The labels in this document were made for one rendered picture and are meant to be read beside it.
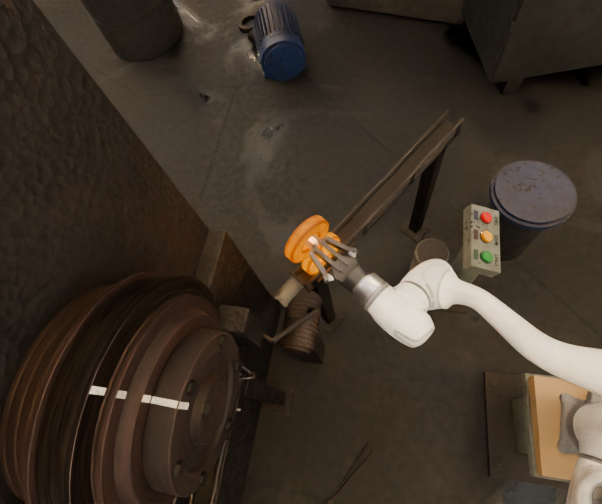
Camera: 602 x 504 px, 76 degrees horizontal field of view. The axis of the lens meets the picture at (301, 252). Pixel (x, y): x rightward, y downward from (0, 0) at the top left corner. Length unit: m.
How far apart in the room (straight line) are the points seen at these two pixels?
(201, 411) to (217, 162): 1.95
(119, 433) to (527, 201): 1.58
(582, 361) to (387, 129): 1.87
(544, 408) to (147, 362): 1.27
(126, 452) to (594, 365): 0.77
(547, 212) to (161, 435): 1.55
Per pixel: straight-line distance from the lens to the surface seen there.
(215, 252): 1.14
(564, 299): 2.14
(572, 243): 2.28
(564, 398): 1.58
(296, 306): 1.39
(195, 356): 0.67
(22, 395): 0.72
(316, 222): 1.05
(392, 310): 0.97
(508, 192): 1.78
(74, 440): 0.62
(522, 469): 1.93
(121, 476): 0.69
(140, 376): 0.65
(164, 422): 0.66
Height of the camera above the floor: 1.84
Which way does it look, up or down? 64 degrees down
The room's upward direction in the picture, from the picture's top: 19 degrees counter-clockwise
